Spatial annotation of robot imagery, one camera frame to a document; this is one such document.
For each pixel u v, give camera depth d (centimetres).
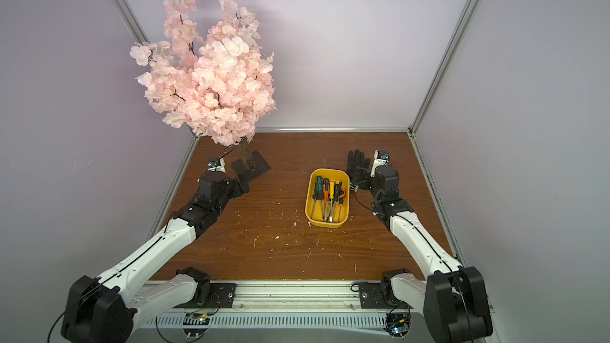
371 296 73
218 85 59
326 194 92
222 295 73
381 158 72
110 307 38
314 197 94
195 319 71
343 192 95
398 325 70
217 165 71
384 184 61
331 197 92
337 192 93
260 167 107
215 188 61
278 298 73
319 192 93
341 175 97
